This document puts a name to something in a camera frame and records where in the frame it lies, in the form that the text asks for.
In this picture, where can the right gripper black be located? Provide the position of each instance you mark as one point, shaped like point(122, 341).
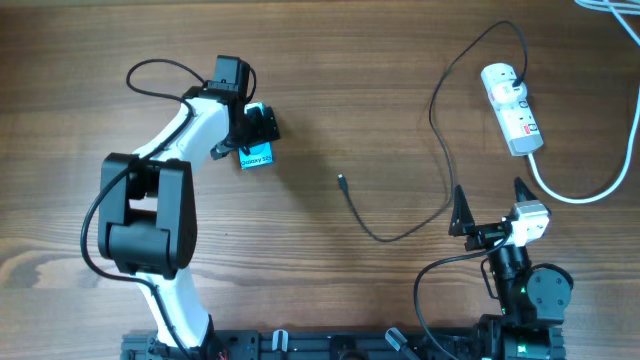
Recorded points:
point(463, 223)

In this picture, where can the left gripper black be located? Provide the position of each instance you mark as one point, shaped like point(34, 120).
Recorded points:
point(259, 133)

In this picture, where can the blue Galaxy smartphone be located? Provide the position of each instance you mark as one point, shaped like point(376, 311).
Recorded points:
point(259, 154)

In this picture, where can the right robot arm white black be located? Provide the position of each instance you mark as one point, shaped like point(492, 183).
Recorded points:
point(533, 298)

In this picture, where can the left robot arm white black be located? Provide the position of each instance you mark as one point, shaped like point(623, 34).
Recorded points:
point(147, 211)

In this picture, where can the white charger plug adapter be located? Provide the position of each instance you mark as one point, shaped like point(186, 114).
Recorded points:
point(505, 93)

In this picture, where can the white power strip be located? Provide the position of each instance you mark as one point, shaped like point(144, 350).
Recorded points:
point(516, 120)

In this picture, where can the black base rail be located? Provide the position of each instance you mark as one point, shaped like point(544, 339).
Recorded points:
point(461, 343)

